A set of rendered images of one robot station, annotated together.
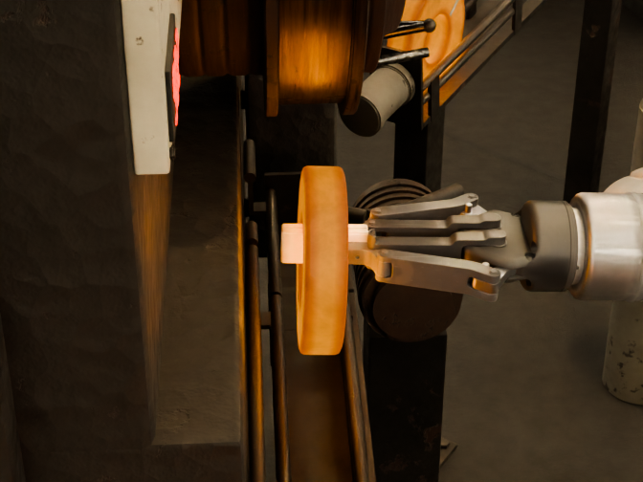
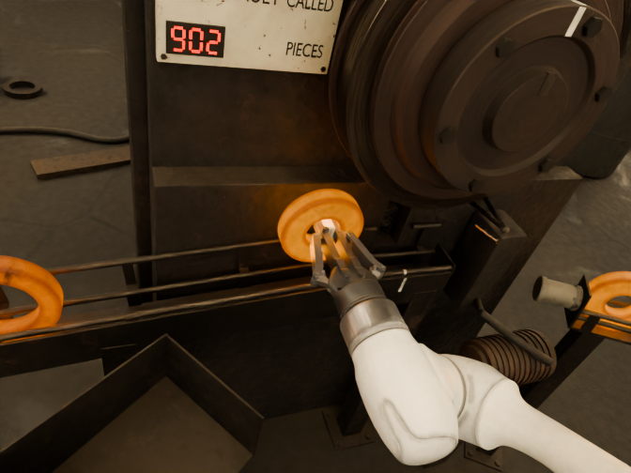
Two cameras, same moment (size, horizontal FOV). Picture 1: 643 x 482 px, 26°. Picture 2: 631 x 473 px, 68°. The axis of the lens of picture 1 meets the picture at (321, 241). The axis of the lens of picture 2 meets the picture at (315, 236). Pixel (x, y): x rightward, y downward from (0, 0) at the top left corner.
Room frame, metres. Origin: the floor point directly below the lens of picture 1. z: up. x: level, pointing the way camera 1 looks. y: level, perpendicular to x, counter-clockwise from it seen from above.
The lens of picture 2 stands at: (0.67, -0.60, 1.33)
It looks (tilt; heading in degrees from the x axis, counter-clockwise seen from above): 39 degrees down; 65
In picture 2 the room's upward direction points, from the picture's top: 15 degrees clockwise
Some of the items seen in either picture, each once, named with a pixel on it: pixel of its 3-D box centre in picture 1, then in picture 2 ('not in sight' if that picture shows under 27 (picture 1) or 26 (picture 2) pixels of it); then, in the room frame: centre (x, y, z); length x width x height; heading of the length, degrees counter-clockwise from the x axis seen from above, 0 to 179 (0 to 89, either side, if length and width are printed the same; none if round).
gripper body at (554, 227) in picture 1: (515, 245); (355, 289); (0.96, -0.16, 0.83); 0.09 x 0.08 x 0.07; 93
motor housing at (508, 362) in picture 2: (398, 383); (472, 402); (1.49, -0.11, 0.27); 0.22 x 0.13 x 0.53; 3
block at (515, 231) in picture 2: (288, 153); (478, 260); (1.38, 0.04, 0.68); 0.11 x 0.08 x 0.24; 93
